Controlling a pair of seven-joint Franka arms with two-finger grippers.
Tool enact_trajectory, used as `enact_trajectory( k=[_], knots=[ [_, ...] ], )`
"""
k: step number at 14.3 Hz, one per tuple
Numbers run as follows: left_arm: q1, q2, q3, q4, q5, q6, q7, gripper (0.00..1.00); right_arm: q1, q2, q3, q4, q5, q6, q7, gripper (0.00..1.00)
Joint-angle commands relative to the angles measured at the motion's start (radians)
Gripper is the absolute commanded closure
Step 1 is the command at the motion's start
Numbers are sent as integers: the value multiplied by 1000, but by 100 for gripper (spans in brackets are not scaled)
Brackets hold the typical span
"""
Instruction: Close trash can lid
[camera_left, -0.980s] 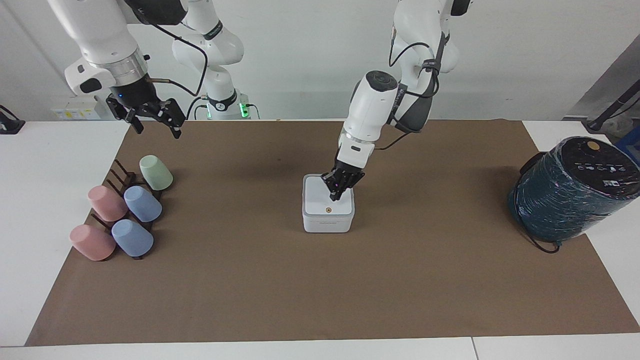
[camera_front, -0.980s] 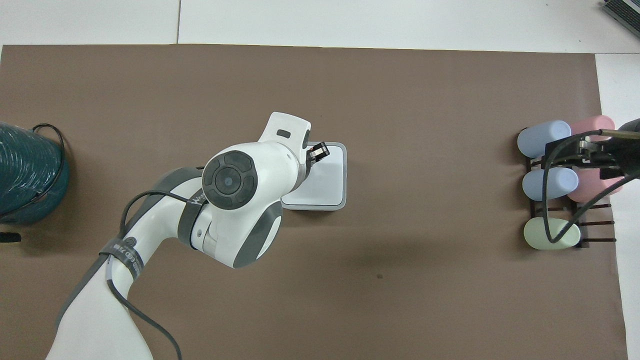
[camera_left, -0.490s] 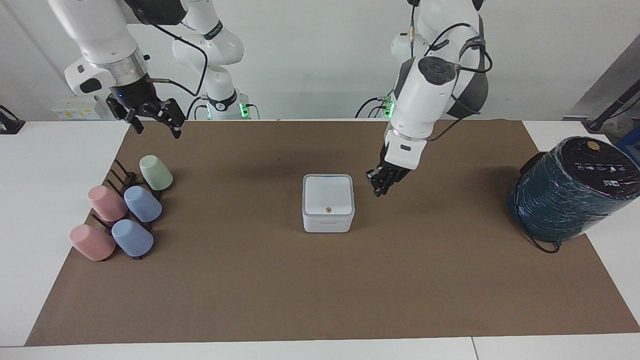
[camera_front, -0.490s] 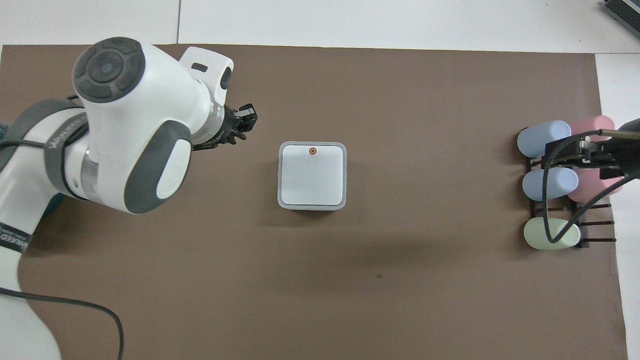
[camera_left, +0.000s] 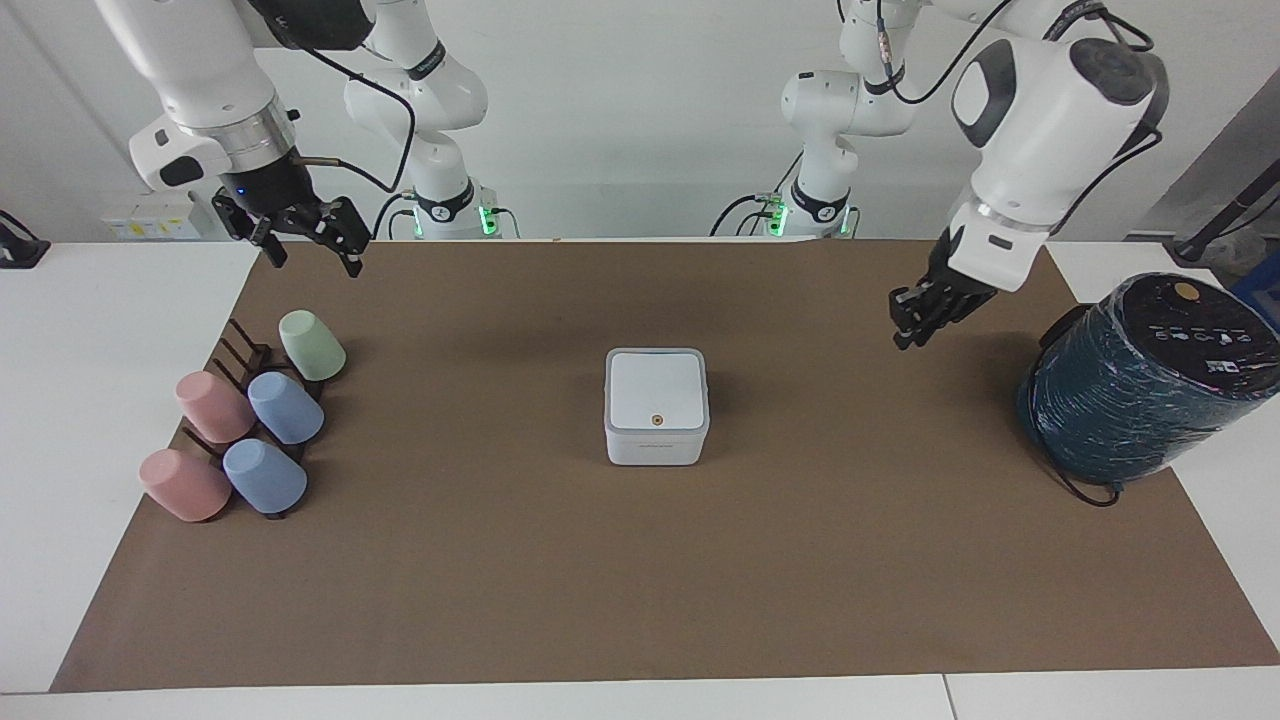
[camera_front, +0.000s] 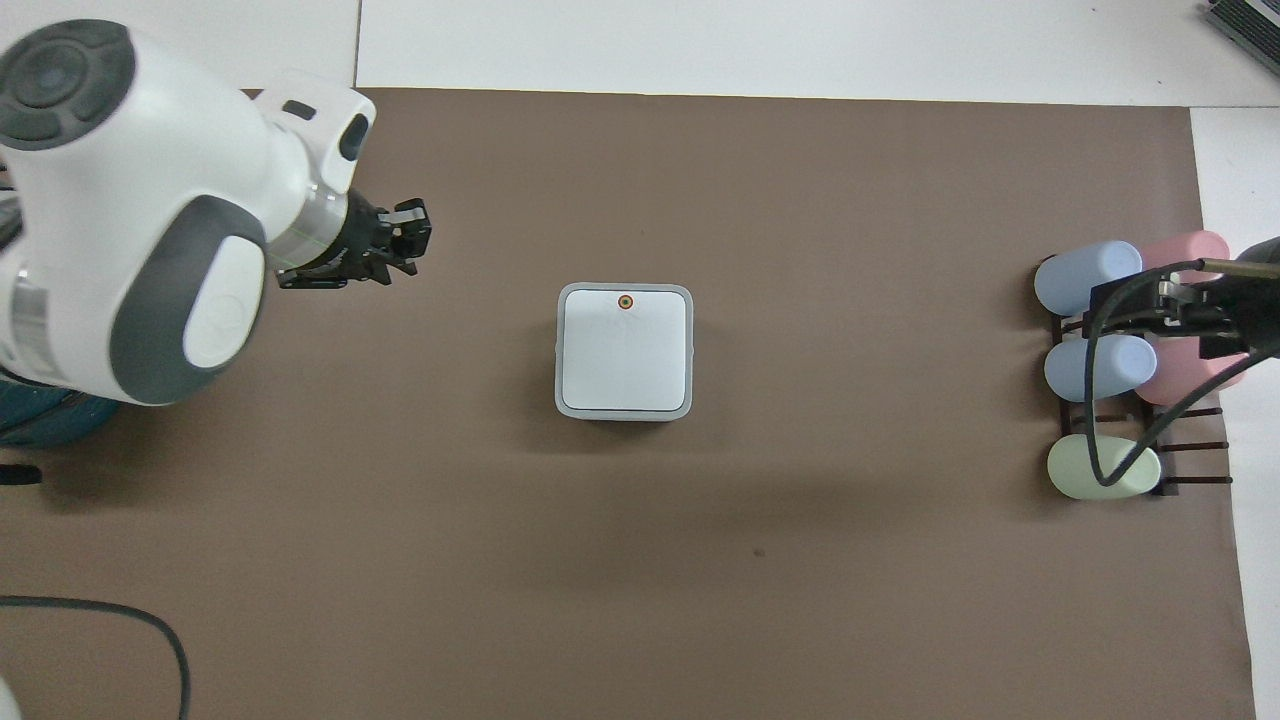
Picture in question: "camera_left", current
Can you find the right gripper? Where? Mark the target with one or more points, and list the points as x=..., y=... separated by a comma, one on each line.
x=268, y=185

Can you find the white square trash can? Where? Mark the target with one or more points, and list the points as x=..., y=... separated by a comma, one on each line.
x=656, y=405

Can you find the blue box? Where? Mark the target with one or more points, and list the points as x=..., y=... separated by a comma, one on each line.
x=1262, y=295

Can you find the dark teal wrapped cylinder appliance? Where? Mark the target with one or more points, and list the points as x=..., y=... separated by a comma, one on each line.
x=1140, y=390

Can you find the pink plastic cup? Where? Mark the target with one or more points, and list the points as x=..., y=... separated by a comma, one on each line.
x=185, y=485
x=215, y=405

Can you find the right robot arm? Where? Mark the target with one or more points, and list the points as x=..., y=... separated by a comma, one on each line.
x=190, y=60

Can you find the white wall socket box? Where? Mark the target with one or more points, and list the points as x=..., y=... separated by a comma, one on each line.
x=150, y=222

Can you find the black stand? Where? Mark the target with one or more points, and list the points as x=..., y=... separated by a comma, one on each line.
x=1215, y=222
x=20, y=248

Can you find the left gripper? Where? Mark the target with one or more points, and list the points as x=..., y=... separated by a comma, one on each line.
x=945, y=268

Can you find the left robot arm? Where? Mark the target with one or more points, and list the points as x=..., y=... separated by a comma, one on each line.
x=1040, y=130

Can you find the dark brown cup rack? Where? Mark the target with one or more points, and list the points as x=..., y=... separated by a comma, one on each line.
x=248, y=352

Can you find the green plastic cup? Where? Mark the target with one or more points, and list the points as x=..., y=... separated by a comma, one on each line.
x=312, y=345

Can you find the blue plastic cup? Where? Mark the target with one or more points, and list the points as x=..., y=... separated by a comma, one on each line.
x=265, y=477
x=286, y=408

